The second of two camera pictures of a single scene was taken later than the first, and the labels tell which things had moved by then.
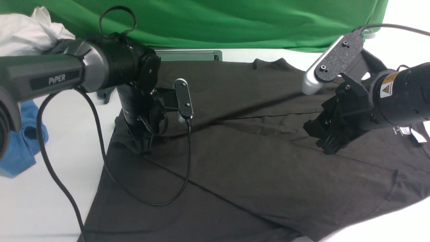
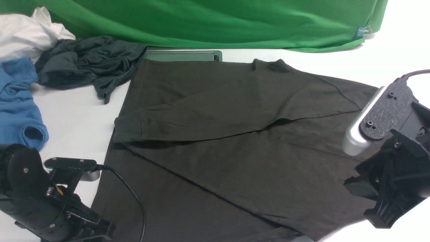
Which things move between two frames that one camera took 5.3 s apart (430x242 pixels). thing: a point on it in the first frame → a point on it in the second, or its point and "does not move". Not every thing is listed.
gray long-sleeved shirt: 234,162 does not move
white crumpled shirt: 22,35 does not move
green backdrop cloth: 306,26 does not move
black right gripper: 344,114 → 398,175
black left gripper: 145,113 → 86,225
